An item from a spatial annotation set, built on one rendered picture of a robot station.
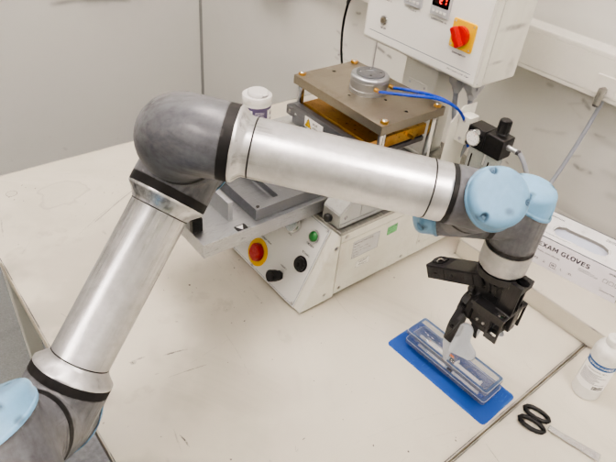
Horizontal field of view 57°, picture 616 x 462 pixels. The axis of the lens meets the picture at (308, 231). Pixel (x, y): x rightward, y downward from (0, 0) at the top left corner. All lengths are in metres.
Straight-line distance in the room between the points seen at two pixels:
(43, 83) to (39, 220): 1.15
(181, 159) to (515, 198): 0.39
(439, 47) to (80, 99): 1.72
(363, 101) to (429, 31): 0.21
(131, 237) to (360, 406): 0.50
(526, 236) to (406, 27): 0.60
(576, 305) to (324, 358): 0.54
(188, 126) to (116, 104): 2.00
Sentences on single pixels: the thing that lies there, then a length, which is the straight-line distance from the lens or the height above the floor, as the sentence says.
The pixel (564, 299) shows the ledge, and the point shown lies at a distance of 1.31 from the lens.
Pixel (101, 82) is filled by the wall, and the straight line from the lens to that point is 2.60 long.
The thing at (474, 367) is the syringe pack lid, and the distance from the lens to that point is 1.09.
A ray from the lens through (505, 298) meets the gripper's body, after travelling 0.94.
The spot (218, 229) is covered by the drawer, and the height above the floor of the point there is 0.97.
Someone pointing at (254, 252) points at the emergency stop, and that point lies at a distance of 1.23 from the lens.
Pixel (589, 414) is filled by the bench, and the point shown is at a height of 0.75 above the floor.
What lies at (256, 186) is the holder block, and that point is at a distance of 1.09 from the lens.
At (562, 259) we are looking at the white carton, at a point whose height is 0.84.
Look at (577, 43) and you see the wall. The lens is 1.42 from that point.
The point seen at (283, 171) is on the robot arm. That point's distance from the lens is 0.67.
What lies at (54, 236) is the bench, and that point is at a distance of 1.39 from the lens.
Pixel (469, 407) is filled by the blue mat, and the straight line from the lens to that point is 1.09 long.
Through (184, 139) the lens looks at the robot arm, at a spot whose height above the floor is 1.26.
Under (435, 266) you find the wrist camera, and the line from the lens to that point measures 0.99.
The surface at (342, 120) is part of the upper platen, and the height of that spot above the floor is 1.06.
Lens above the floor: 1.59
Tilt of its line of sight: 38 degrees down
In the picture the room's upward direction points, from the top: 6 degrees clockwise
